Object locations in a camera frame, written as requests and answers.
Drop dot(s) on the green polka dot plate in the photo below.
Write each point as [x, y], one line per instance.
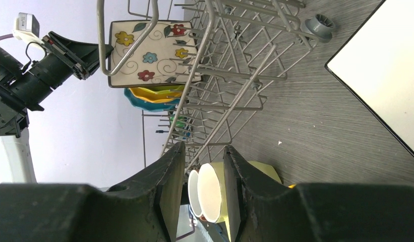
[174, 88]

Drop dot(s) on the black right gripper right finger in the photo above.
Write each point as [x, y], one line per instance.
[261, 209]

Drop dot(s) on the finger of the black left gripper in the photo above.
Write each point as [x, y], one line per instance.
[67, 57]

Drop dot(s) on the square floral plate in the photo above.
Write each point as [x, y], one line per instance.
[164, 57]

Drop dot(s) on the yellow green mug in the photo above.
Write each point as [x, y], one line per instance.
[212, 194]

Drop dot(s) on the orange polka dot plate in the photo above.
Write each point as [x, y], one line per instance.
[155, 94]

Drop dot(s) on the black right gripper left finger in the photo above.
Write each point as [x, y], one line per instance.
[144, 207]

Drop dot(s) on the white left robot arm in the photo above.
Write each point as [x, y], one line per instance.
[15, 157]

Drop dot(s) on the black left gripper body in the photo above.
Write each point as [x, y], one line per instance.
[20, 90]

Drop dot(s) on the blue green toy blocks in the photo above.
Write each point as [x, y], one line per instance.
[181, 130]

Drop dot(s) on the grey wire dish rack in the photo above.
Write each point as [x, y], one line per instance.
[243, 48]

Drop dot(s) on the blue polka dot plate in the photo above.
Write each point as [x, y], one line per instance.
[148, 106]

